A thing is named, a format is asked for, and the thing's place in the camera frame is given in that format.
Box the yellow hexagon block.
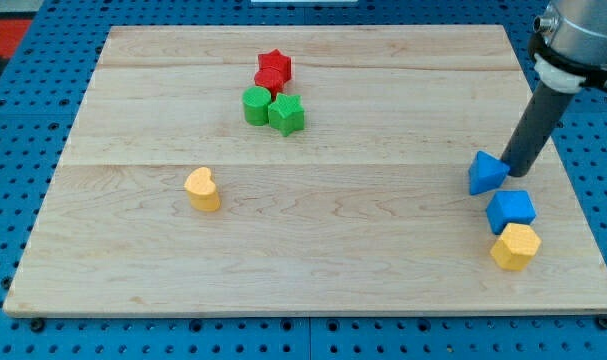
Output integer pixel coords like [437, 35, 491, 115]
[490, 223, 542, 271]

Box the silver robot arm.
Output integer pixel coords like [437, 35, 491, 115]
[501, 0, 607, 177]

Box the green star block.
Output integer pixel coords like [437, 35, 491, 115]
[268, 93, 305, 137]

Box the blue cube block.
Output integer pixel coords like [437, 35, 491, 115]
[486, 190, 537, 235]

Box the light wooden board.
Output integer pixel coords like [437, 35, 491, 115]
[4, 25, 607, 318]

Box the yellow heart block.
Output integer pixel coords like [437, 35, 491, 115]
[184, 167, 221, 212]

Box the red star block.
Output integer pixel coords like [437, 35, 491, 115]
[258, 49, 292, 82]

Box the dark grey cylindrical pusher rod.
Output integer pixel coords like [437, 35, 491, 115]
[501, 82, 574, 177]

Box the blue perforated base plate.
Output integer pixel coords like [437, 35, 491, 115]
[0, 0, 607, 359]

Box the green cylinder block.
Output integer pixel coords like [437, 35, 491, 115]
[242, 86, 272, 126]

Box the blue triangle block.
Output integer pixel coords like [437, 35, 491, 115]
[468, 151, 510, 195]

